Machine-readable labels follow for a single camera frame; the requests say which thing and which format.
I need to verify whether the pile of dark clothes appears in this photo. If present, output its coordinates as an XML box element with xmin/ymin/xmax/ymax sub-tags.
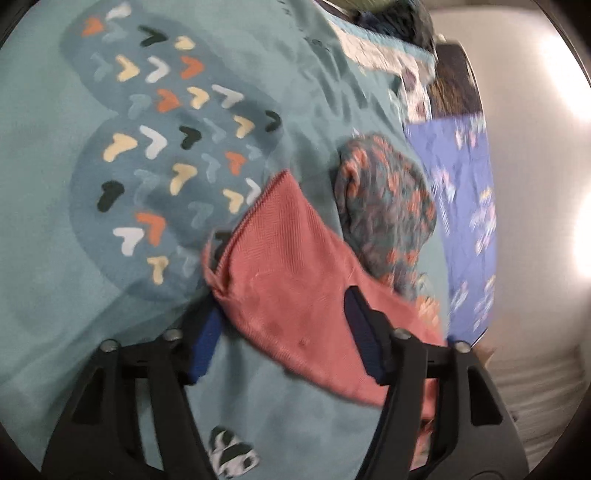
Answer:
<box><xmin>323</xmin><ymin>0</ymin><xmax>437</xmax><ymax>51</ymax></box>

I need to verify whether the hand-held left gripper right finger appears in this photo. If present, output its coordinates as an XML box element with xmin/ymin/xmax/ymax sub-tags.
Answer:
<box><xmin>344</xmin><ymin>285</ymin><xmax>532</xmax><ymax>480</ymax></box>

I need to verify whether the dark floral cloth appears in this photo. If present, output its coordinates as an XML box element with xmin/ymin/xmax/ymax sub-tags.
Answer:
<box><xmin>335</xmin><ymin>133</ymin><xmax>438</xmax><ymax>301</ymax></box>

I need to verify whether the dark brown furniture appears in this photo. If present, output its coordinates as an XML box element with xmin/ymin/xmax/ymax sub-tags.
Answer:
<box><xmin>429</xmin><ymin>41</ymin><xmax>485</xmax><ymax>121</ymax></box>

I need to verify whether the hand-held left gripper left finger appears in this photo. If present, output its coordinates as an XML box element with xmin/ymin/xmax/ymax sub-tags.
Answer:
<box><xmin>41</xmin><ymin>302</ymin><xmax>227</xmax><ymax>480</ymax></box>

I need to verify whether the pink knit garment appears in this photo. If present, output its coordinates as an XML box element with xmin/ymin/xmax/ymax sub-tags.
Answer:
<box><xmin>201</xmin><ymin>170</ymin><xmax>448</xmax><ymax>462</ymax></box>

